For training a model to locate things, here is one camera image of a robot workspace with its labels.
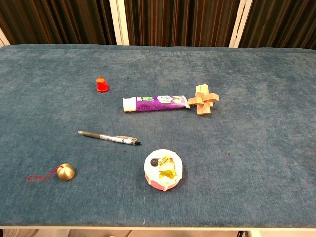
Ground black and clear pen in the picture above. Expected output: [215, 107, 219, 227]
[77, 130, 141, 146]

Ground purple toothpaste tube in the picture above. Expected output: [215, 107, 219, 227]
[122, 95, 191, 113]

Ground wooden interlocking puzzle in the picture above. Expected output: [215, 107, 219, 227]
[187, 84, 220, 116]

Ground pink and white toy cake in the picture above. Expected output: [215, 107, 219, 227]
[144, 149, 184, 192]

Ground small red plastic cup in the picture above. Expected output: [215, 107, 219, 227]
[95, 77, 109, 93]

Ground blue velvet table cloth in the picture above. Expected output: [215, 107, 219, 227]
[0, 44, 316, 228]

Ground dark striped curtain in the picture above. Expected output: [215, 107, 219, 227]
[0, 0, 316, 51]

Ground white partition post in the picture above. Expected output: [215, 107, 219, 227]
[109, 0, 130, 46]
[228, 0, 254, 48]
[0, 27, 11, 48]

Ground brass bell with red string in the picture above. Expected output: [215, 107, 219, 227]
[26, 163, 76, 183]

